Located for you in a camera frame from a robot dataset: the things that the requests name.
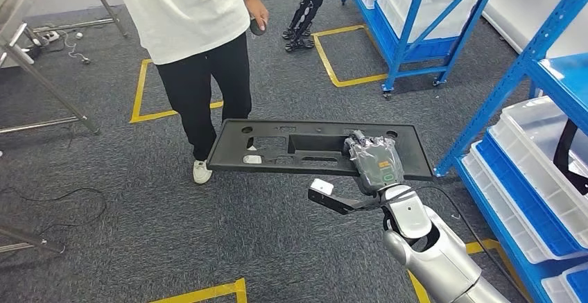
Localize black handheld controller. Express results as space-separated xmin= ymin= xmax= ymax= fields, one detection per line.
xmin=249 ymin=17 xmax=268 ymax=37

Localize black floor cable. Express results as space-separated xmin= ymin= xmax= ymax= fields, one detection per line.
xmin=0 ymin=186 xmax=107 ymax=243

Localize blue metal shelf rack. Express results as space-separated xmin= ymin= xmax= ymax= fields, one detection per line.
xmin=340 ymin=0 xmax=506 ymax=98
xmin=433 ymin=0 xmax=588 ymax=303

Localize black plastic part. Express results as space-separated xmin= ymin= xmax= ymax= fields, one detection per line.
xmin=552 ymin=118 xmax=588 ymax=197

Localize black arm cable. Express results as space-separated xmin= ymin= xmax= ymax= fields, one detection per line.
xmin=404 ymin=184 xmax=534 ymax=303

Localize person's left hand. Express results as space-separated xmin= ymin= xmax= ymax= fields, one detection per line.
xmin=244 ymin=0 xmax=270 ymax=33

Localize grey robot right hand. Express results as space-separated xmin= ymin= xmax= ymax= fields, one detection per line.
xmin=343 ymin=130 xmax=405 ymax=196

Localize person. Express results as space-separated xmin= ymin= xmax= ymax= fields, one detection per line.
xmin=110 ymin=0 xmax=270 ymax=186

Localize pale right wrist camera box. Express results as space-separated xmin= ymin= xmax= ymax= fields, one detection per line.
xmin=310 ymin=178 xmax=335 ymax=197

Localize small black humanoid robot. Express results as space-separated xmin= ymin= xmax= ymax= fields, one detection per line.
xmin=281 ymin=0 xmax=333 ymax=54

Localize black plastic panel with cutouts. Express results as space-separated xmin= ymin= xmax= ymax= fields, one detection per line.
xmin=207 ymin=118 xmax=434 ymax=182

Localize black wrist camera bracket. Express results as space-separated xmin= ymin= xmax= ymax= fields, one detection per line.
xmin=307 ymin=189 xmax=391 ymax=216

